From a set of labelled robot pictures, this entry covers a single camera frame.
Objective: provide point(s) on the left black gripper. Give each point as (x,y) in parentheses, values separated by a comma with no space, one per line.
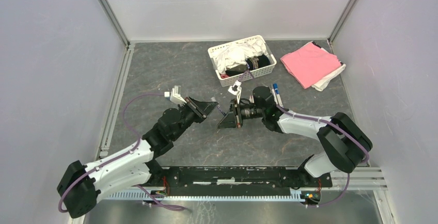
(201,109)

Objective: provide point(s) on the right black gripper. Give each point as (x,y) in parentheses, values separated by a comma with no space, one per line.
(234,118)

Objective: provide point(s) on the white pen blue ends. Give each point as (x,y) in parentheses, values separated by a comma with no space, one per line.
(277,95)

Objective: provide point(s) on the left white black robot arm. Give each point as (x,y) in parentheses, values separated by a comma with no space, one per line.
(84,185)

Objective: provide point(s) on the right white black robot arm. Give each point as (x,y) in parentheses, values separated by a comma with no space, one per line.
(345,144)

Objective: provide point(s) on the white plastic basket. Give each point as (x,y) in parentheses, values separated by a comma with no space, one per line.
(225,80)

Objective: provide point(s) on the black cloth in basket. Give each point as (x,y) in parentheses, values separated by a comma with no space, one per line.
(251,64)

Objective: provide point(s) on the white cloth in basket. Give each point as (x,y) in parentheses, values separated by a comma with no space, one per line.
(237,54)

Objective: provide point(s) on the pink folded cloth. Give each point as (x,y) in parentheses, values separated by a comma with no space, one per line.
(298,64)

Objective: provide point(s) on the white cloth under pink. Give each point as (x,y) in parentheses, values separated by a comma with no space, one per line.
(326,66)

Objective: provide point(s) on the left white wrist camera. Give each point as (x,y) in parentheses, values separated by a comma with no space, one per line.
(175,95)

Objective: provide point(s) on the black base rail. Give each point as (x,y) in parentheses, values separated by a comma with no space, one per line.
(234,181)

